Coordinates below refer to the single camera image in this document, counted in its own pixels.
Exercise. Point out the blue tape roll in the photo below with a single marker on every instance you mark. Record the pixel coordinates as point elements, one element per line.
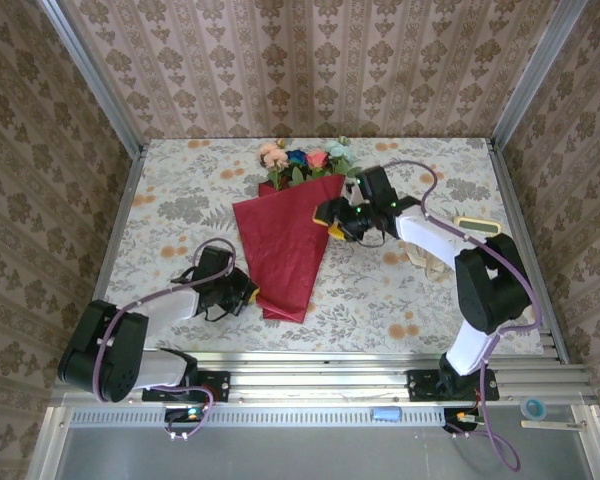
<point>533,407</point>

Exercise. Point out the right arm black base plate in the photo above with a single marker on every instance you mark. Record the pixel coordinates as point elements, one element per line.
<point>422,385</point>

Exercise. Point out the blue artificial flower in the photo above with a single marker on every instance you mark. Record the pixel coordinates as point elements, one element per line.
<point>296,157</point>

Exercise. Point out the floral tablecloth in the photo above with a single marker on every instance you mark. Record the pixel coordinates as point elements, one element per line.
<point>180,165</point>

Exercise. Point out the aluminium side rail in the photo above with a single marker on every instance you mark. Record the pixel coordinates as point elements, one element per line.
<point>122,210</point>
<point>511,200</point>

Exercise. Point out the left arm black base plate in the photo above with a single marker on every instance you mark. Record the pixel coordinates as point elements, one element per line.
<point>215,385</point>

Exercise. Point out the black controller with green light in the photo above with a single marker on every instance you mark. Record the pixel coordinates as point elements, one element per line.
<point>186,414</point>

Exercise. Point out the coral red artificial flower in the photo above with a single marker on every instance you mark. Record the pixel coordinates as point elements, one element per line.
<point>316,159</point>

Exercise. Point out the dark red wrapping paper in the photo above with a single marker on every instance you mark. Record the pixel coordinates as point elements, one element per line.
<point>285,250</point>

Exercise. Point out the beige ribbon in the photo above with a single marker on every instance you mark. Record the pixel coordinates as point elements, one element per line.
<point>430,265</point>

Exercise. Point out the black controller with orange plug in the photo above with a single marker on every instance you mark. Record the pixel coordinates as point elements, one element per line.
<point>462,417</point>

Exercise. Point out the aluminium frame rails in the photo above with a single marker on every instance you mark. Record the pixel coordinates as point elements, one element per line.
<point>320,380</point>

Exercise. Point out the grey metal panel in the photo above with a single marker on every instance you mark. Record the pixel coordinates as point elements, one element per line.
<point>305,450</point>

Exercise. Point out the aluminium corner post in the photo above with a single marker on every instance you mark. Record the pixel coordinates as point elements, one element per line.
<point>92,75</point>
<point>535,75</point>

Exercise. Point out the gold calculator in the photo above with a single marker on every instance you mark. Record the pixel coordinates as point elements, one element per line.
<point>480,226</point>

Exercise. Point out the wooden ruler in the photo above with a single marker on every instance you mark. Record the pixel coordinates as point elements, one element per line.
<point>555,425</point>

